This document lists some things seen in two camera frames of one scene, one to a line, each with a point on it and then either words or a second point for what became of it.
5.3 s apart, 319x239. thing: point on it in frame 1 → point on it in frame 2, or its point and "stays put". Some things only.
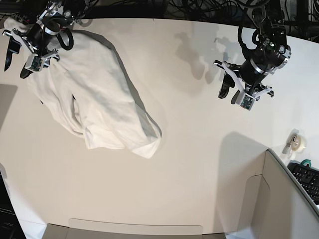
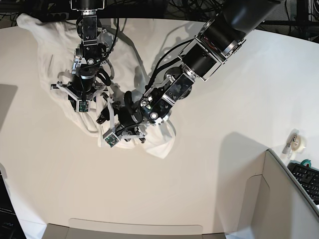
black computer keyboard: [309, 178] stays put
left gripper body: [38, 39] → [84, 86]
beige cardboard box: [276, 207] stays put
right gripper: [247, 78] → [127, 118]
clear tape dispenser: [296, 143] stays put
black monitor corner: [10, 227] stays put
